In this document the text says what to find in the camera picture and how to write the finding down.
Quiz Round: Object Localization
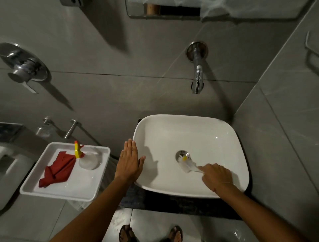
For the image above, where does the red cloth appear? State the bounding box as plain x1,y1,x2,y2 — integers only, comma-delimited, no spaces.
38,151,76,188

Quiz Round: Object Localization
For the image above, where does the chrome wall bar fitting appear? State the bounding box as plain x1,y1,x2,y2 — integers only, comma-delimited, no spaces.
63,119,81,140

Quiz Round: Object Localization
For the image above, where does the person's right sandalled foot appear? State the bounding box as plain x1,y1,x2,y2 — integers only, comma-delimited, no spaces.
168,225,184,242

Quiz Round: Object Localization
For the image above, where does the person's left hand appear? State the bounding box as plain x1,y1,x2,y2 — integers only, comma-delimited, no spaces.
114,139,146,184

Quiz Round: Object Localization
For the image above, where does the clear spray bottle yellow nozzle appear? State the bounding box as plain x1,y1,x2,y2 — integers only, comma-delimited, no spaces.
74,140,102,171

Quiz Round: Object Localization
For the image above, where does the chrome sink drain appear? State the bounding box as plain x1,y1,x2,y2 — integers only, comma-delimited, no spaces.
175,150,191,164

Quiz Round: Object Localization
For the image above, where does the white toilet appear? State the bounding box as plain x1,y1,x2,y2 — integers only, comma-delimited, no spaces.
0,142,35,211

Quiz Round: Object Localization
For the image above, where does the clear plastic cleaning brush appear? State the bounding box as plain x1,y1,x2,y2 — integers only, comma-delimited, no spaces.
177,154,203,174

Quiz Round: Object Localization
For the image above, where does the white rectangular tray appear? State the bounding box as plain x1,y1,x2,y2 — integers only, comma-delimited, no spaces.
20,142,111,202

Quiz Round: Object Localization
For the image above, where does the person's right hand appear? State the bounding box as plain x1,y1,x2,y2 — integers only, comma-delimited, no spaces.
198,163,234,193

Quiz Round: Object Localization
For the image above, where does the person's right forearm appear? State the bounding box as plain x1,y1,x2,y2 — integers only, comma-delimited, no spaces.
214,182,311,242

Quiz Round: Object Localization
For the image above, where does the chrome wall faucet spout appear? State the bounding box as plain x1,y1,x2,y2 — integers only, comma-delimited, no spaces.
186,41,209,95

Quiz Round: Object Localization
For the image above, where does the white ceramic sink basin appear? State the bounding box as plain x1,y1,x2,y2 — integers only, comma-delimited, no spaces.
132,114,250,199

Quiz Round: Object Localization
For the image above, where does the chrome wall mixer handle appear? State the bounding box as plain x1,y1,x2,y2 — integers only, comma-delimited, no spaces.
0,42,49,94

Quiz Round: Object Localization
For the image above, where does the person's left sandalled foot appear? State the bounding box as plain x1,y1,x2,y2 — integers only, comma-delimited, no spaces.
119,225,137,242

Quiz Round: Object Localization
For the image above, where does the person's left forearm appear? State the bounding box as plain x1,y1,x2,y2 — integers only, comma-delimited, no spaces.
49,176,134,242

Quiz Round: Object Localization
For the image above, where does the chrome wall hose holder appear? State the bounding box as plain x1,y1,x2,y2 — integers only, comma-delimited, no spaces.
36,117,54,137

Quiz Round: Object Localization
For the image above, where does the person's sandalled foot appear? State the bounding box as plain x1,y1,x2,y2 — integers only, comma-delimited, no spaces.
168,225,184,242
119,225,137,242

